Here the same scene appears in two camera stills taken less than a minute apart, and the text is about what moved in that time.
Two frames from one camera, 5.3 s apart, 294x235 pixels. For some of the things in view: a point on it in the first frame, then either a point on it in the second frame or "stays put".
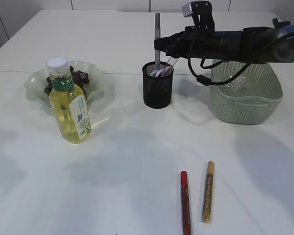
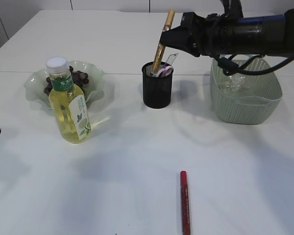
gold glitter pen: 208,198 -> 161,48
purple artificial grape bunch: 80,79 stays put
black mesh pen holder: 157,84 stays put
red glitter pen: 185,210 stays put
